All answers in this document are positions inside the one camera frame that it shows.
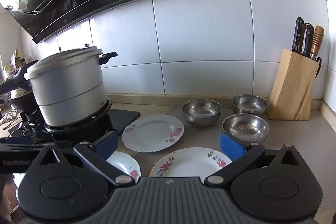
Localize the black ribbed handled knife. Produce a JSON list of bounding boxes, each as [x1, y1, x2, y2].
[[300, 24, 315, 58]]

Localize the small white floral plate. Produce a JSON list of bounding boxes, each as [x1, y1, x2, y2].
[[106, 151, 142, 184]]

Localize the black gas stove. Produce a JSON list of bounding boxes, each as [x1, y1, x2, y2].
[[0, 102, 141, 146]]

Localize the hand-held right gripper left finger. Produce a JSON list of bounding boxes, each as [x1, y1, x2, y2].
[[34, 132, 137, 186]]

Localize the white patterned cloth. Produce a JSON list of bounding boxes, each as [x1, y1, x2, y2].
[[0, 111, 19, 125]]

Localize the condiment bottles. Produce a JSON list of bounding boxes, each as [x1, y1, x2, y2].
[[2, 49, 27, 81]]

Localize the wooden knife block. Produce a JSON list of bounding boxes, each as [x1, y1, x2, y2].
[[267, 49, 320, 121]]

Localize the black knife handles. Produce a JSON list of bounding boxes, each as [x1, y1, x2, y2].
[[291, 17, 305, 53]]

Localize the steel bowl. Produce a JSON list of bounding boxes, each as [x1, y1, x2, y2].
[[222, 113, 270, 144], [232, 94, 268, 118], [182, 99, 222, 127]]

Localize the silver pressure cooker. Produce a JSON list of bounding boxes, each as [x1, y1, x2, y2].
[[0, 46, 118, 128]]

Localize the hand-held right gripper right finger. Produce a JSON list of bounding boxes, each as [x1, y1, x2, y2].
[[205, 133, 306, 186]]

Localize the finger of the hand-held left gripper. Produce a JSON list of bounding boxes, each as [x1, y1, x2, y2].
[[0, 135, 73, 151]]

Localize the black wok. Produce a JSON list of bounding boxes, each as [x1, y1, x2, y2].
[[7, 88, 37, 111]]

